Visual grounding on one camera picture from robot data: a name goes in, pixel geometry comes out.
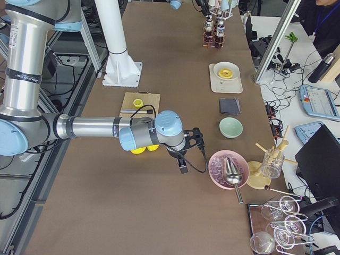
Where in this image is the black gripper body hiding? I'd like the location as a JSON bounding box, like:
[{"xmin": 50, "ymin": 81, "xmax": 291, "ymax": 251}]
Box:
[
  {"xmin": 166, "ymin": 127, "xmax": 205, "ymax": 162},
  {"xmin": 192, "ymin": 0, "xmax": 210, "ymax": 15}
]

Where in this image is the tea bottle dark liquid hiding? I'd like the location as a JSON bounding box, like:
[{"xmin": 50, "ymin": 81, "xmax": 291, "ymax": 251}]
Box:
[{"xmin": 204, "ymin": 15, "xmax": 214, "ymax": 38}]

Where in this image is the tea bottle in rack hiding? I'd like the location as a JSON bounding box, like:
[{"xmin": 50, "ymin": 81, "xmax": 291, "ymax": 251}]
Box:
[
  {"xmin": 215, "ymin": 14, "xmax": 223, "ymax": 26},
  {"xmin": 214, "ymin": 21, "xmax": 225, "ymax": 48}
]

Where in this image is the beige rabbit tray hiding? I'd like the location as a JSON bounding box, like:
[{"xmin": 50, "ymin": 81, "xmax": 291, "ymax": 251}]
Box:
[{"xmin": 209, "ymin": 62, "xmax": 243, "ymax": 94}]

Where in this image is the dark mirrored tray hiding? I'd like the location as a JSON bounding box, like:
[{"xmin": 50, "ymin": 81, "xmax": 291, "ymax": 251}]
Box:
[{"xmin": 246, "ymin": 204, "xmax": 273, "ymax": 237}]

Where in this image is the wine glass on tray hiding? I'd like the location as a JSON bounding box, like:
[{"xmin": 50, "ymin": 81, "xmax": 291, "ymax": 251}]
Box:
[{"xmin": 261, "ymin": 195, "xmax": 300, "ymax": 220}]

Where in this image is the pink bowl with ice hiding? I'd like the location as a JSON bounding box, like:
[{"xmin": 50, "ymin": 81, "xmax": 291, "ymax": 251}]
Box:
[{"xmin": 208, "ymin": 150, "xmax": 250, "ymax": 190}]

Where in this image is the yellow lemon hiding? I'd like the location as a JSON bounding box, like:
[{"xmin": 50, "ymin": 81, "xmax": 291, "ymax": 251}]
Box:
[
  {"xmin": 147, "ymin": 144, "xmax": 159, "ymax": 151},
  {"xmin": 131, "ymin": 147, "xmax": 147, "ymax": 155}
]

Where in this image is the mint green bowl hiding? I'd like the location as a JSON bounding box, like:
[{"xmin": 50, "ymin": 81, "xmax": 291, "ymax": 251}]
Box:
[{"xmin": 219, "ymin": 117, "xmax": 243, "ymax": 139}]

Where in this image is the grey folded cloth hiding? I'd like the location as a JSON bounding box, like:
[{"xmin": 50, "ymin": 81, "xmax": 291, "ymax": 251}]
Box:
[{"xmin": 219, "ymin": 98, "xmax": 241, "ymax": 115}]

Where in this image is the steel ice scoop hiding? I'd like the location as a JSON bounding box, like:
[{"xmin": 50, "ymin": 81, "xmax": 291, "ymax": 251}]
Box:
[{"xmin": 223, "ymin": 157, "xmax": 243, "ymax": 204}]

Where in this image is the bamboo cutting board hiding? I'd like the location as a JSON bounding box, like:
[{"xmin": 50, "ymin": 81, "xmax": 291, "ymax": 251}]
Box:
[{"xmin": 120, "ymin": 92, "xmax": 160, "ymax": 118}]

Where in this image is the half lemon slice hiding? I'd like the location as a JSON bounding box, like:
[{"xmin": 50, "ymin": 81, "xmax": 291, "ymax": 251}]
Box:
[{"xmin": 133, "ymin": 98, "xmax": 144, "ymax": 108}]

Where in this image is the glazed donut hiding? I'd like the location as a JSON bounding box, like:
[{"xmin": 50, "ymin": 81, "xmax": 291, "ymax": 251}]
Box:
[{"xmin": 218, "ymin": 69, "xmax": 233, "ymax": 79}]

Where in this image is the white round plate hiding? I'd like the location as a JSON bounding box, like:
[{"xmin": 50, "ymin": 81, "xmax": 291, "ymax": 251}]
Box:
[{"xmin": 213, "ymin": 62, "xmax": 241, "ymax": 81}]

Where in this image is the wooden cup tree stand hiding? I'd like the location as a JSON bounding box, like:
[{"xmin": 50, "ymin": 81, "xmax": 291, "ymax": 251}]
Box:
[{"xmin": 246, "ymin": 125, "xmax": 298, "ymax": 189}]

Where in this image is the clear glass jar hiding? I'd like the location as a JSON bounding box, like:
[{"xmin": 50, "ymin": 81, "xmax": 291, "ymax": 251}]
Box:
[{"xmin": 260, "ymin": 149, "xmax": 284, "ymax": 179}]

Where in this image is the person in dark jacket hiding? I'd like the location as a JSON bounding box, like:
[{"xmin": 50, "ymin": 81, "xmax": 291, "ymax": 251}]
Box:
[{"xmin": 297, "ymin": 1, "xmax": 339, "ymax": 57}]

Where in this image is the black computer monitor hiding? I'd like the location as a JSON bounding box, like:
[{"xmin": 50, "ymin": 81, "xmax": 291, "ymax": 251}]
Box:
[{"xmin": 295, "ymin": 125, "xmax": 339, "ymax": 199}]

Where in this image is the blue teach pendant tablet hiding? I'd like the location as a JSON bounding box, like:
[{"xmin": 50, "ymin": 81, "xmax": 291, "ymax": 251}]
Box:
[{"xmin": 299, "ymin": 85, "xmax": 339, "ymax": 121}]

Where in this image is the dark water bottle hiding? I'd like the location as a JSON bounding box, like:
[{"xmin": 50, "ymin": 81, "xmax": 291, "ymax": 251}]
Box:
[{"xmin": 308, "ymin": 53, "xmax": 336, "ymax": 83}]

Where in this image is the white wire cup rack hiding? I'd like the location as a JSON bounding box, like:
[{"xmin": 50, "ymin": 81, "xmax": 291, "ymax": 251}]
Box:
[{"xmin": 208, "ymin": 0, "xmax": 238, "ymax": 20}]

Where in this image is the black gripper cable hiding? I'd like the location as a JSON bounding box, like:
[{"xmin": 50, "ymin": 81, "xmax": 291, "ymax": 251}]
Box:
[{"xmin": 130, "ymin": 105, "xmax": 208, "ymax": 173}]

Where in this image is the copper wire bottle rack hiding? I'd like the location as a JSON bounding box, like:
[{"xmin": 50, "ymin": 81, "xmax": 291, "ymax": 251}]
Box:
[{"xmin": 203, "ymin": 21, "xmax": 217, "ymax": 47}]

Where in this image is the aluminium frame post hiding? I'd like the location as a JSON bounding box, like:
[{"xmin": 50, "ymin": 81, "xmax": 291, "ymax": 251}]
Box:
[{"xmin": 254, "ymin": 0, "xmax": 301, "ymax": 84}]

